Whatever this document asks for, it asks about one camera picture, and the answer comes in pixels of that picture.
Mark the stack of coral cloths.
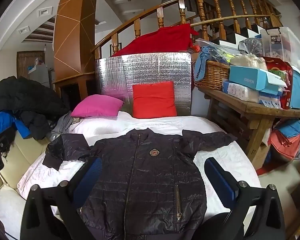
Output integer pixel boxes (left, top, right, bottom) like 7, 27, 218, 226
269, 130, 300, 163

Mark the grey refrigerator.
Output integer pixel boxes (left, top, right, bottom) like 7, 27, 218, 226
29, 62, 53, 88

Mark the red square cushion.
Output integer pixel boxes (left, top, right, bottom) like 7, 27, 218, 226
132, 81, 177, 119

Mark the silver foil insulation panel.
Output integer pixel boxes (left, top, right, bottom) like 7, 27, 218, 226
95, 52, 192, 117

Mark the wicker basket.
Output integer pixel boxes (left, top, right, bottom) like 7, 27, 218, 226
194, 60, 232, 90

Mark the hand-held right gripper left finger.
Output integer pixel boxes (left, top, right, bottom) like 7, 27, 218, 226
22, 157, 103, 240

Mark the grey garment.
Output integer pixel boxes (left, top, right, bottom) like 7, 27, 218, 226
46, 111, 83, 142

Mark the rustic wooden table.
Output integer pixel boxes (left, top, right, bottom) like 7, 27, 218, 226
197, 85, 300, 170

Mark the wooden stair railing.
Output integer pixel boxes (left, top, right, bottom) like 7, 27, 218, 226
91, 0, 283, 58

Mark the large red cloth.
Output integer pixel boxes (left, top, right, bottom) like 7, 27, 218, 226
111, 24, 200, 57

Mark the pink cushion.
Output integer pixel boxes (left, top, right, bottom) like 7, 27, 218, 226
70, 94, 125, 118

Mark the blue and white tissue pack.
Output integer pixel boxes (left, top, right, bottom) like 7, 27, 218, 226
259, 91, 285, 109

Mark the brown bamboo screen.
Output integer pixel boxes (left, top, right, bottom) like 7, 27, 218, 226
17, 51, 45, 77

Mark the plastic bag with beige contents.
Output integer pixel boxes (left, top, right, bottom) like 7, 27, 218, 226
230, 52, 268, 70

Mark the dotted clear plastic bag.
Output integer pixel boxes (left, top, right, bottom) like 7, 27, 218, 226
239, 38, 263, 55

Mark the orange wooden column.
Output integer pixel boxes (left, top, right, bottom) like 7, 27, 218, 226
52, 0, 100, 80

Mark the dark quilted jacket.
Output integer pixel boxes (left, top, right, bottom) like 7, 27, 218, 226
42, 127, 238, 240

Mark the blue garment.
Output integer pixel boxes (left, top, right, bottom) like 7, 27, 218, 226
0, 111, 32, 139

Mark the black padded coat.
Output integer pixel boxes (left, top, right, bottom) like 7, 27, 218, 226
0, 76, 70, 140

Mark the white embossed bedspread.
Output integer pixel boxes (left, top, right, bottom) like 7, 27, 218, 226
17, 111, 262, 220

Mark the blue plastic bin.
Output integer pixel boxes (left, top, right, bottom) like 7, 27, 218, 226
289, 66, 300, 109

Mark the blue cloth strap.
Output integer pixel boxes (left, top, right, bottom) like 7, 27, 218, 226
194, 46, 230, 80

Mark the clear plastic storage bin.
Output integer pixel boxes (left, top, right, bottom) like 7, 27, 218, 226
260, 27, 300, 74

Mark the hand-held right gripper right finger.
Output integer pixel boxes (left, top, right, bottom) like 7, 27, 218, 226
204, 157, 287, 240

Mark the light blue cardboard box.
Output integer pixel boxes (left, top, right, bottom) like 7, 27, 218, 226
229, 65, 288, 95

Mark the stack of blue cloths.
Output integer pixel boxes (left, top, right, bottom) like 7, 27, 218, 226
275, 119, 300, 139

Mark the toilet paper pack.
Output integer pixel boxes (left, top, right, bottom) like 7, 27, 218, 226
227, 82, 260, 103

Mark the red printed package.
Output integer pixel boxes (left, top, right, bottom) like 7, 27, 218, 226
264, 57, 294, 110

